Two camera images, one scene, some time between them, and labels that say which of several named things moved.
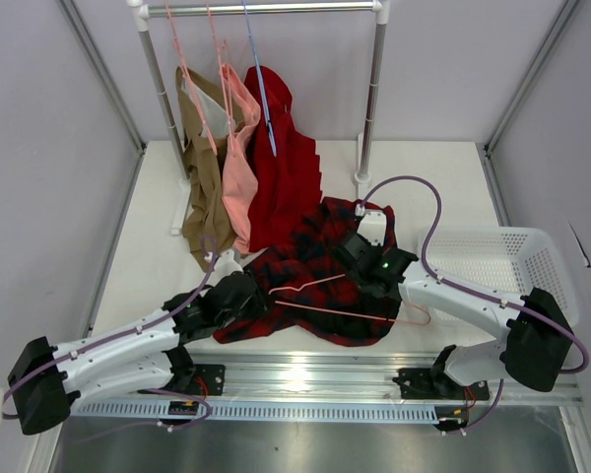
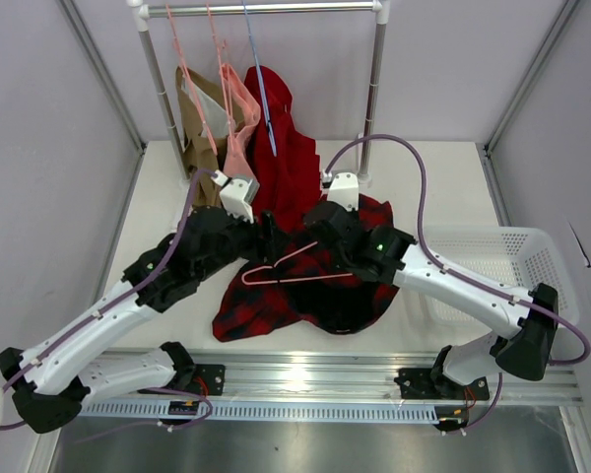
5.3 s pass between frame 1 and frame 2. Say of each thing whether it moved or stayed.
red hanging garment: stayed
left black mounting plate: stayed
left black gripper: moved
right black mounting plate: stayed
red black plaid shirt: moved
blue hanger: stayed
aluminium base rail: stayed
